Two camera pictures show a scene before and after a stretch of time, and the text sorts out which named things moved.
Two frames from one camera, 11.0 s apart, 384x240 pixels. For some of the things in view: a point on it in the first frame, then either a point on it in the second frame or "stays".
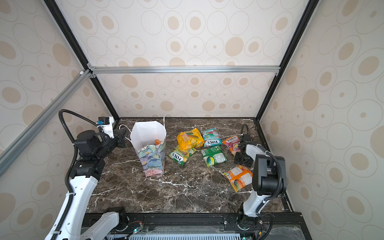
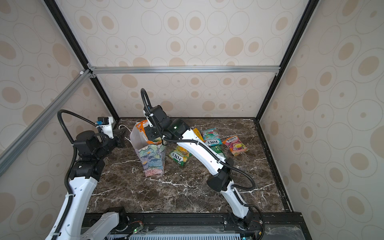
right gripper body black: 243,161 -> 151,132
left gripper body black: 118,140 stays
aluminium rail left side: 9,150 stays
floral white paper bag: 149,138 stays
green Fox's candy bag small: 180,156 stays
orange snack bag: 239,177 -> 141,126
